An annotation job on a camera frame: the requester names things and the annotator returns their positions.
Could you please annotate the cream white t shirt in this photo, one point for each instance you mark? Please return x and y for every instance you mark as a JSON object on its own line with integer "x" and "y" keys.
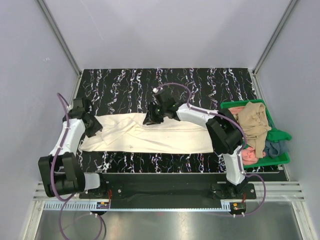
{"x": 127, "y": 133}

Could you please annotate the blue grey t shirt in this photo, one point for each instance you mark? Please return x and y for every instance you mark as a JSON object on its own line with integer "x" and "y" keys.
{"x": 275, "y": 149}

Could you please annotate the green t shirt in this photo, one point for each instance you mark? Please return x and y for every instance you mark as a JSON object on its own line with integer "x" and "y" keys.
{"x": 276, "y": 135}

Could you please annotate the green plastic bin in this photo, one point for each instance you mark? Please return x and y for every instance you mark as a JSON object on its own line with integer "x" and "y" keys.
{"x": 265, "y": 161}

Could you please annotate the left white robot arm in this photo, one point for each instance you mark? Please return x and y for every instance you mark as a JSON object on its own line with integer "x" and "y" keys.
{"x": 60, "y": 171}

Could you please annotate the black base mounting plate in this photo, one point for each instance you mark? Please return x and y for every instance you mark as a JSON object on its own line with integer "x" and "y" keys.
{"x": 180, "y": 188}

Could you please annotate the pink t shirt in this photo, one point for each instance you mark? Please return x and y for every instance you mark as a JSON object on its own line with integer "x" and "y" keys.
{"x": 249, "y": 153}

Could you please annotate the right aluminium frame post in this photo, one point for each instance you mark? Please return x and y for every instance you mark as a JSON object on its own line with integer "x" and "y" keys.
{"x": 276, "y": 33}

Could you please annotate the beige t shirt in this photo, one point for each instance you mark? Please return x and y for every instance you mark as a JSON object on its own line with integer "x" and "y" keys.
{"x": 253, "y": 121}

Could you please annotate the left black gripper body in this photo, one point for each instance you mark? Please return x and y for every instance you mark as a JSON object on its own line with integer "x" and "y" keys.
{"x": 93, "y": 127}

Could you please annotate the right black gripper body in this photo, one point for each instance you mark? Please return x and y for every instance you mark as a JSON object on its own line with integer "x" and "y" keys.
{"x": 156, "y": 113}

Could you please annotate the aluminium frame post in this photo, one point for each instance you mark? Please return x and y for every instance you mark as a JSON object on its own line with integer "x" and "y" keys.
{"x": 58, "y": 35}
{"x": 276, "y": 33}

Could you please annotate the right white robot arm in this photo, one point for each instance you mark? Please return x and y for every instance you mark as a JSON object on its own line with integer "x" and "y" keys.
{"x": 226, "y": 136}

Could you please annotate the left aluminium frame post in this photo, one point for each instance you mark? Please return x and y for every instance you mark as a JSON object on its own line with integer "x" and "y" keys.
{"x": 58, "y": 35}

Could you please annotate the white slotted cable duct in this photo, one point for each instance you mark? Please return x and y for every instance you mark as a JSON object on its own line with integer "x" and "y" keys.
{"x": 117, "y": 206}

